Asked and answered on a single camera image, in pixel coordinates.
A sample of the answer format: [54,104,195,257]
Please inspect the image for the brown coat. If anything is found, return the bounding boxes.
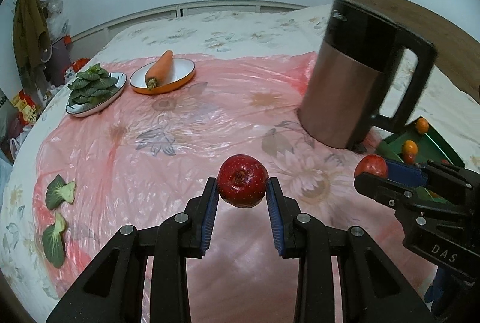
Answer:
[12,0,51,82]

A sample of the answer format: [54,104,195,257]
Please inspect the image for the white plastic bag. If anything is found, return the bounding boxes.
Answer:
[9,128,35,159]

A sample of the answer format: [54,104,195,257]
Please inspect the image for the orange rimmed plate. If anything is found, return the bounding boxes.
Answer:
[130,58,197,95]

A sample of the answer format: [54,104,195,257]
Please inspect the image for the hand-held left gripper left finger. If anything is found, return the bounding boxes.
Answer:
[45,176,220,323]

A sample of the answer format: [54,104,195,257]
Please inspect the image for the red bag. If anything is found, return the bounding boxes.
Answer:
[65,58,91,78]

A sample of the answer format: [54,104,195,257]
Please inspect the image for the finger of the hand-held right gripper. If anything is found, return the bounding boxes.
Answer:
[354,173,417,211]
[385,159,480,196]

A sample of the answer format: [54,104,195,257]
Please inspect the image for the wooden headboard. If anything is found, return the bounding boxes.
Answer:
[343,0,480,102]

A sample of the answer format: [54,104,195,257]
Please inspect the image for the copper and black kettle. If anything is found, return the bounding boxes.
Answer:
[298,0,439,151]

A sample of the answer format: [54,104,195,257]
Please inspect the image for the carrot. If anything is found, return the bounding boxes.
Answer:
[145,50,174,90]

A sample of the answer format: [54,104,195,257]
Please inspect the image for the red apple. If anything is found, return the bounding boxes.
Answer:
[217,154,269,208]
[354,154,389,179]

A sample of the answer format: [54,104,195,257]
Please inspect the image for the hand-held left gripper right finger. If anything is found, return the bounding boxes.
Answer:
[265,178,437,323]

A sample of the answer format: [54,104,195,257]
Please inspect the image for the white radiator cover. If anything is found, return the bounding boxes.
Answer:
[69,0,319,46]

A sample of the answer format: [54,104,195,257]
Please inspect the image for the clear plastic bag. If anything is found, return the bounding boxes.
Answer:
[47,0,72,37]

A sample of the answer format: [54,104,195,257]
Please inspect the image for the bok choy leaf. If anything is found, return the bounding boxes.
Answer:
[45,174,77,210]
[42,211,68,268]

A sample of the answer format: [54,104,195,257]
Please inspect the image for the white plate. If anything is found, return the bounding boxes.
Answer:
[66,72,127,117]

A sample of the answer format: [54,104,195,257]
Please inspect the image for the red and yellow cartons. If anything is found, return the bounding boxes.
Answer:
[11,91,42,125]

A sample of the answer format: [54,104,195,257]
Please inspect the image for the grey sack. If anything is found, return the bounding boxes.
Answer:
[0,87,10,144]

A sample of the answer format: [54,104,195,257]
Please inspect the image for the pile of green leaves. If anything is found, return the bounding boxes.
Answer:
[68,64,118,107]

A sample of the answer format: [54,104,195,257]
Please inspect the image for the purple bin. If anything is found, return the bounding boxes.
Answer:
[43,42,70,84]

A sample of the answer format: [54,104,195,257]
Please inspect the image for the person's right hand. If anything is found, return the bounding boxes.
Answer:
[425,266,457,315]

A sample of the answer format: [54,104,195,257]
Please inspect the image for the green tray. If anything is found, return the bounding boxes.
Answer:
[376,118,467,204]

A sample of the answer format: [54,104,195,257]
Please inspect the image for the pink plastic sheet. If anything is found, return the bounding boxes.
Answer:
[32,51,443,323]

